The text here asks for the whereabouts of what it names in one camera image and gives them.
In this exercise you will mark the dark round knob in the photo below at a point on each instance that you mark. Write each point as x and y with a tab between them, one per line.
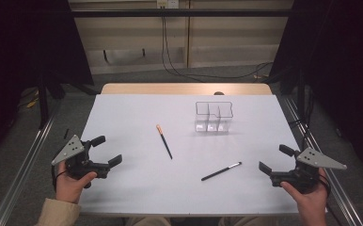
218	93

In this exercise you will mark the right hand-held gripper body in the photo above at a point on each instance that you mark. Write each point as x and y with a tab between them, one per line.
319	160

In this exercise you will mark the white table mat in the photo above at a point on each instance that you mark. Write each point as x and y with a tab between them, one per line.
138	188

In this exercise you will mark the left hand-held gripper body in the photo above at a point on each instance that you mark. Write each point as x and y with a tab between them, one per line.
70	150

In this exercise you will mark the clear plastic pen holder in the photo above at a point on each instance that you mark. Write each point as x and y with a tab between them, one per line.
213	125

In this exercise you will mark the black wall hook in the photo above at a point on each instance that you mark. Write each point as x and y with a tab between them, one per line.
106	57
144	52

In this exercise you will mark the black pencil with orange end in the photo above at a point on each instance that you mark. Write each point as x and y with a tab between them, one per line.
165	144

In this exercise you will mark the black stand post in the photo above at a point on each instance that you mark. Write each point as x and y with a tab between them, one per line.
43	106
301	103

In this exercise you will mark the person's right hand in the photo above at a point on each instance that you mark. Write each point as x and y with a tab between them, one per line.
311	202

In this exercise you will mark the person's left hand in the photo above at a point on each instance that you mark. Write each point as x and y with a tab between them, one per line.
71	190

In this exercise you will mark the small black floor object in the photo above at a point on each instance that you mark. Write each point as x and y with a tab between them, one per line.
66	133

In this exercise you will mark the white wall socket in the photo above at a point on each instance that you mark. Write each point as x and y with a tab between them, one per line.
167	3

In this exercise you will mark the black horizontal frame bar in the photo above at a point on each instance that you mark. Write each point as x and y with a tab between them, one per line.
138	12

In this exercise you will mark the black curtain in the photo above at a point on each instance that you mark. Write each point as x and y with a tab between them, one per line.
19	47
342	62

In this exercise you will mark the aluminium floor rail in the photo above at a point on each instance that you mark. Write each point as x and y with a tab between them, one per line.
345	204
23	175

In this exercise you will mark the person's left leg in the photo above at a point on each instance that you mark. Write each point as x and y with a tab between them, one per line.
146	222

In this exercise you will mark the black pen with silver tip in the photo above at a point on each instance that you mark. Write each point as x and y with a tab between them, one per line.
220	171

